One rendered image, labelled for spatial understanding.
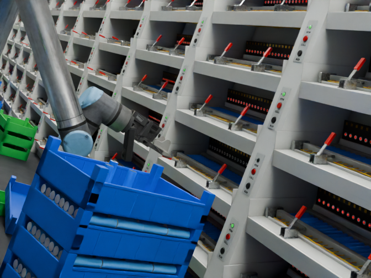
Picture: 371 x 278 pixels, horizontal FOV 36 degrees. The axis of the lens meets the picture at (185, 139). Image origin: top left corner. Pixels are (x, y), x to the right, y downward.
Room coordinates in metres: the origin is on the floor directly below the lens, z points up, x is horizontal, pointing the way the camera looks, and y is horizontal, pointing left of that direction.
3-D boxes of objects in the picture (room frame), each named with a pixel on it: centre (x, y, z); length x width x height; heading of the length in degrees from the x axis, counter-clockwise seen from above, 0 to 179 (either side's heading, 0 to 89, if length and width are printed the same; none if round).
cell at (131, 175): (1.14, 0.08, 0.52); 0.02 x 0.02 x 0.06
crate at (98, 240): (1.14, 0.08, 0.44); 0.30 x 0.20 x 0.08; 133
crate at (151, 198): (1.14, 0.08, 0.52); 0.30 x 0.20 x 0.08; 133
